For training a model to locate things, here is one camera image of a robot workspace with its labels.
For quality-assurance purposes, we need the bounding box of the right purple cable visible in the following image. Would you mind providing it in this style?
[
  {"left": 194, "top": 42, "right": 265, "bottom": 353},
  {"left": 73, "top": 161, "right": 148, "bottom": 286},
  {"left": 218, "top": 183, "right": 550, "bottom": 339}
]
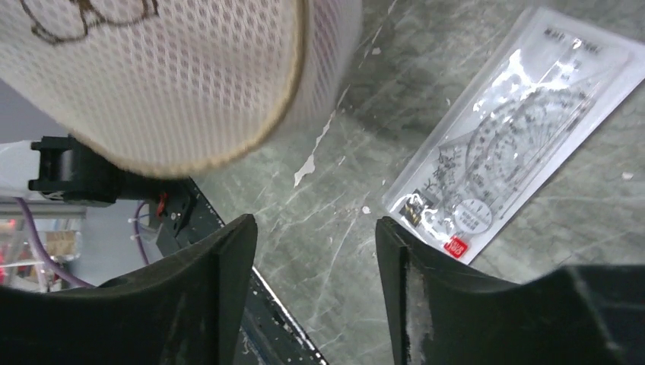
[{"left": 14, "top": 197, "right": 152, "bottom": 289}]

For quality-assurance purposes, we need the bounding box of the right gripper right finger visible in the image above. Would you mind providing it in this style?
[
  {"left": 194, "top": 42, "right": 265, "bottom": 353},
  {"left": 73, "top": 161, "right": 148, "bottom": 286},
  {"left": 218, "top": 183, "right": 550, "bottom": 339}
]
[{"left": 375, "top": 217, "right": 644, "bottom": 364}]

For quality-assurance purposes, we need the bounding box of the packaged ruler set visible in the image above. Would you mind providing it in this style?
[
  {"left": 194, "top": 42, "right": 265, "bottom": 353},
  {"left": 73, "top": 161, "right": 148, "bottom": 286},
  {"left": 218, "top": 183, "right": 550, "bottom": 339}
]
[{"left": 383, "top": 6, "right": 644, "bottom": 264}]

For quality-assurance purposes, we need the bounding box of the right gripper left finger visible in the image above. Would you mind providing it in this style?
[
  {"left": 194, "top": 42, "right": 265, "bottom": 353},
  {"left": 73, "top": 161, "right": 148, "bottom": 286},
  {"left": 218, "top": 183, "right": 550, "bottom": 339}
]
[{"left": 0, "top": 214, "right": 259, "bottom": 365}]

